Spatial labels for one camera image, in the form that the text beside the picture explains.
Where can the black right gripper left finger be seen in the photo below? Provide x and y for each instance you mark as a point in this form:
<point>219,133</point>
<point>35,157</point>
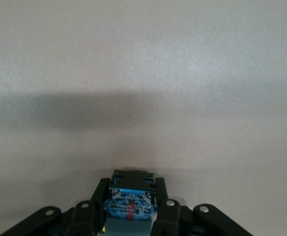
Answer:
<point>84,216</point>

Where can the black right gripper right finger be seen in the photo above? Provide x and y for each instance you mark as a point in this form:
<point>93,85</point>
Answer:
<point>170,216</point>

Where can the green-capped blue push button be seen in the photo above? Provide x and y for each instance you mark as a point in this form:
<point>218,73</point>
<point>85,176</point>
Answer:
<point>131,201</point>

